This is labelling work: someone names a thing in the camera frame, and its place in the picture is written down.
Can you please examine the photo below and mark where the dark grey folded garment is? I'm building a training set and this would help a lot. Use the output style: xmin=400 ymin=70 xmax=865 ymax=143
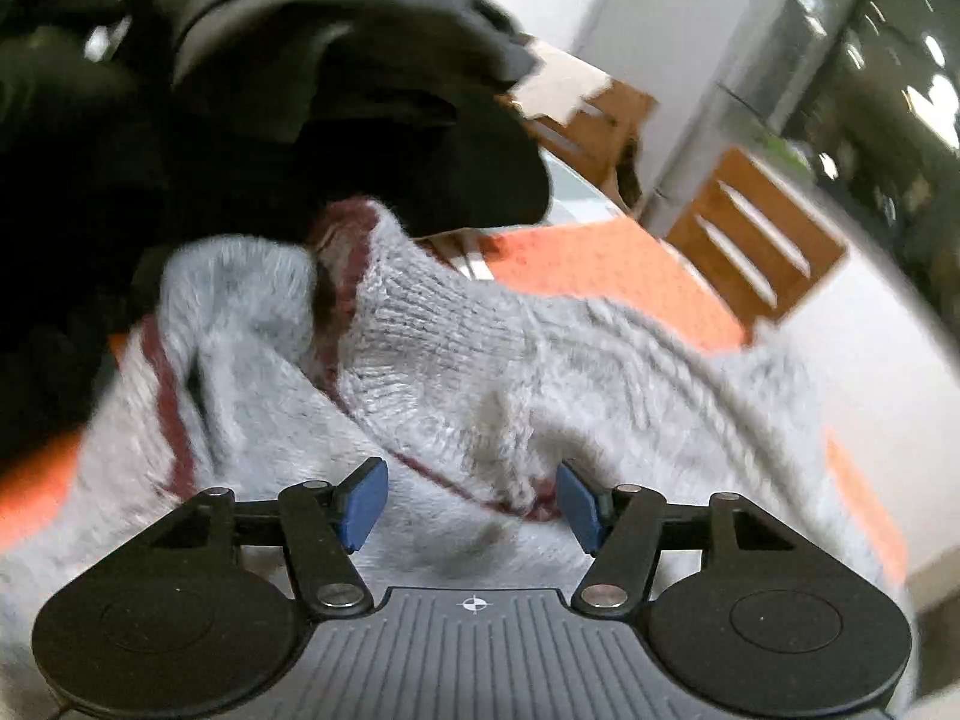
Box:
xmin=154 ymin=0 xmax=541 ymax=136

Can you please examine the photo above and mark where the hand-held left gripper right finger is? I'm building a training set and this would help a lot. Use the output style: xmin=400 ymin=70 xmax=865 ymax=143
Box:
xmin=555 ymin=463 xmax=807 ymax=617

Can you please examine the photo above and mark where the orange patterned table mat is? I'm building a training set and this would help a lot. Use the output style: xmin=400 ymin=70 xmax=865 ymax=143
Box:
xmin=0 ymin=217 xmax=910 ymax=578

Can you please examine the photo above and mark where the pile of dark folded clothes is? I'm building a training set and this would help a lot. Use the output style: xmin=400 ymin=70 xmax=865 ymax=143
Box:
xmin=0 ymin=15 xmax=552 ymax=466

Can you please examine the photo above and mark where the silver refrigerator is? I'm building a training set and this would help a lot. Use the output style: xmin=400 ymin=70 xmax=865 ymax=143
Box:
xmin=641 ymin=0 xmax=960 ymax=331

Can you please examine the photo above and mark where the torn white paper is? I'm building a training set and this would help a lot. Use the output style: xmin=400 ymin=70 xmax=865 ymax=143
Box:
xmin=510 ymin=41 xmax=612 ymax=121

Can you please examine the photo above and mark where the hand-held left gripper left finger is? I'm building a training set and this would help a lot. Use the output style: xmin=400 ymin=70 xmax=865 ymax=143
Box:
xmin=135 ymin=457 xmax=389 ymax=620

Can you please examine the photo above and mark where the wooden chair with paper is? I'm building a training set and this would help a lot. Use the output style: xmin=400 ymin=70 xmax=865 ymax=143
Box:
xmin=499 ymin=37 xmax=661 ymax=211

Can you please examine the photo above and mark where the grey fuzzy knit sweater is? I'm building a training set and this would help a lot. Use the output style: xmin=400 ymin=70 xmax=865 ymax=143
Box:
xmin=0 ymin=195 xmax=920 ymax=720

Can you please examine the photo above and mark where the light wooden slatted chair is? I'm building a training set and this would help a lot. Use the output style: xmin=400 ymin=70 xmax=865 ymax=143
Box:
xmin=664 ymin=148 xmax=848 ymax=331

